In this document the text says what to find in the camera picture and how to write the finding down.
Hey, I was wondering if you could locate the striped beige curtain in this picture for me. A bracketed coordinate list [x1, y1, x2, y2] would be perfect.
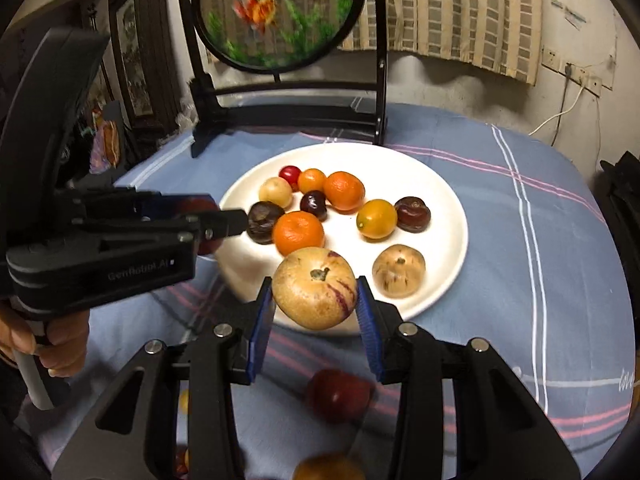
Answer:
[339, 0, 542, 84]

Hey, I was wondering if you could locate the dark cherry front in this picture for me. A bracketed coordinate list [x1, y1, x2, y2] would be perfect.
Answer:
[299, 190, 328, 222]

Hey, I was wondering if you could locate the person left hand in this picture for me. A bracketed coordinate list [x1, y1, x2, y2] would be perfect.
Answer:
[0, 304, 90, 378]

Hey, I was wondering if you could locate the dark maroon mangosteen fruit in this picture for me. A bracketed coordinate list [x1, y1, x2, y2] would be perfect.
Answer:
[395, 196, 432, 233]

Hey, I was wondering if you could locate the large beige round fruit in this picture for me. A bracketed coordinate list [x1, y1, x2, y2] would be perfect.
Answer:
[372, 244, 426, 298]

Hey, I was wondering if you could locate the green yellow citrus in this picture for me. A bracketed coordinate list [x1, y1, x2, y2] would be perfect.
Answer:
[292, 453, 366, 480]

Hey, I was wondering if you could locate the mandarin orange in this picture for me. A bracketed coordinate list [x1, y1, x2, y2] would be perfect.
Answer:
[323, 171, 366, 212]
[272, 211, 326, 256]

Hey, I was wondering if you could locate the orange persimmon fruit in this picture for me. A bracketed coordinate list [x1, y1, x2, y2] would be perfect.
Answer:
[297, 168, 326, 194]

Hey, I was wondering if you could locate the dark framed painting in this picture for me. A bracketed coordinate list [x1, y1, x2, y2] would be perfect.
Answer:
[108, 0, 181, 136]

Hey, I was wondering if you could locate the wall power strip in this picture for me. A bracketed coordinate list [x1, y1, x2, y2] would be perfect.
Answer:
[541, 47, 602, 98]

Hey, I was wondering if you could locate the red tomato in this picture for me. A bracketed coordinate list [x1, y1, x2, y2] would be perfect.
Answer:
[178, 195, 222, 256]
[278, 165, 302, 193]

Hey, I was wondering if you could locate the yellow orange citrus fruit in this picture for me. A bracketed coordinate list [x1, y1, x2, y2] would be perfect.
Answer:
[356, 200, 397, 240]

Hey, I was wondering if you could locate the yellow pale pear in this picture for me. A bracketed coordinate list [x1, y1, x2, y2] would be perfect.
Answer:
[258, 177, 293, 209]

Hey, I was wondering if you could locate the white oval plate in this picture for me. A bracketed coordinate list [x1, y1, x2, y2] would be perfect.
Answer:
[216, 143, 469, 321]

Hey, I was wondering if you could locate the round goldfish screen stand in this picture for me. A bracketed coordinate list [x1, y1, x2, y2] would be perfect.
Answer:
[178, 0, 388, 157]

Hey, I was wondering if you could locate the beige potato fruit back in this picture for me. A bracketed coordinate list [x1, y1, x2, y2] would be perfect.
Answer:
[271, 247, 358, 332]

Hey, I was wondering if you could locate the red plum near plate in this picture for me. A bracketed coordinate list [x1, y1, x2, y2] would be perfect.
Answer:
[305, 368, 374, 425]

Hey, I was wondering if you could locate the large dark wrinkled fruit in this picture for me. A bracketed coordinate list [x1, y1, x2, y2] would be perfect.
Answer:
[246, 200, 285, 245]

